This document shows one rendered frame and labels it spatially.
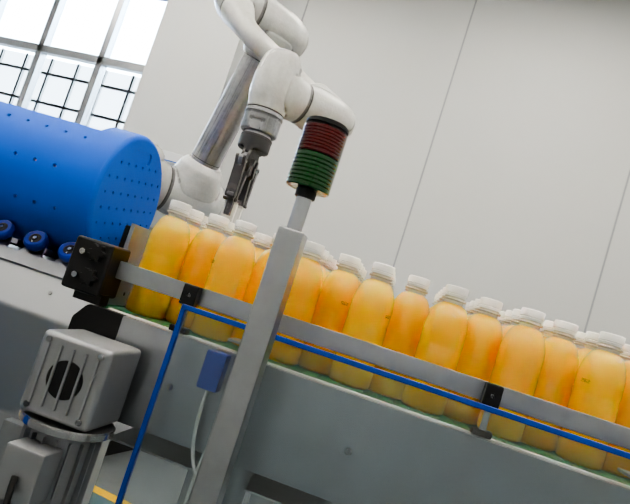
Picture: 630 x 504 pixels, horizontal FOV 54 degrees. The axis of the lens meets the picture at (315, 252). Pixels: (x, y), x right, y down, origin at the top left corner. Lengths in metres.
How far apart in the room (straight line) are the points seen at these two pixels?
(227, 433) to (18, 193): 0.67
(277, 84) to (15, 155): 0.57
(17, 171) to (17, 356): 0.35
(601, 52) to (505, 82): 0.57
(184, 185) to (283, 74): 0.70
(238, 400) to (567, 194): 3.25
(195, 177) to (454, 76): 2.50
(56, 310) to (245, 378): 0.49
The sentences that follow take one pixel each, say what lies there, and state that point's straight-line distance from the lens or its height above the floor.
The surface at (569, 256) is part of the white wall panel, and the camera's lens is 3.84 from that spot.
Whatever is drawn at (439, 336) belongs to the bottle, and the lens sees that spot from 1.03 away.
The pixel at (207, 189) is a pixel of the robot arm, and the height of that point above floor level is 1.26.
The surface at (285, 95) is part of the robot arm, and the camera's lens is 1.45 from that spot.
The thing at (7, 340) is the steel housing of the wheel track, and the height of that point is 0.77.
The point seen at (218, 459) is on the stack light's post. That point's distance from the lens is 0.87.
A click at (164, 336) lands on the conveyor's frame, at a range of 1.04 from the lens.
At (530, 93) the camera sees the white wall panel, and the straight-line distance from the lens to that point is 4.12.
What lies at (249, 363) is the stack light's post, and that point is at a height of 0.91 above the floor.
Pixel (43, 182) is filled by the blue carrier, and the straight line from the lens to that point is 1.27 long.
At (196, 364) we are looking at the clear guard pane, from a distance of 0.98.
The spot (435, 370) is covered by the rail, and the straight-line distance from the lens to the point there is 0.99.
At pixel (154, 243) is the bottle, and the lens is 1.12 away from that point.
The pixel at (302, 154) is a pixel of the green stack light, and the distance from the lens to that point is 0.85.
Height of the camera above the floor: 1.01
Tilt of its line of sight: 4 degrees up
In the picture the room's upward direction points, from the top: 18 degrees clockwise
